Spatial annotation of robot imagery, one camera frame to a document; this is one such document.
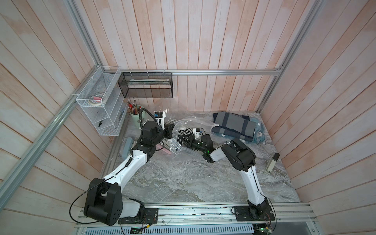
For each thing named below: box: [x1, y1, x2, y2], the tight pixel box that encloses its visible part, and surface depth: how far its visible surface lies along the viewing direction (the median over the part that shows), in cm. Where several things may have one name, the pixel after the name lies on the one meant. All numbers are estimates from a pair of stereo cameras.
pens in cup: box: [127, 99, 142, 115], surface depth 98 cm
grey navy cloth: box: [211, 111, 257, 142], surface depth 106 cm
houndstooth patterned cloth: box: [176, 127, 194, 145], surface depth 99 cm
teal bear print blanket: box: [249, 116, 267, 144], surface depth 103 cm
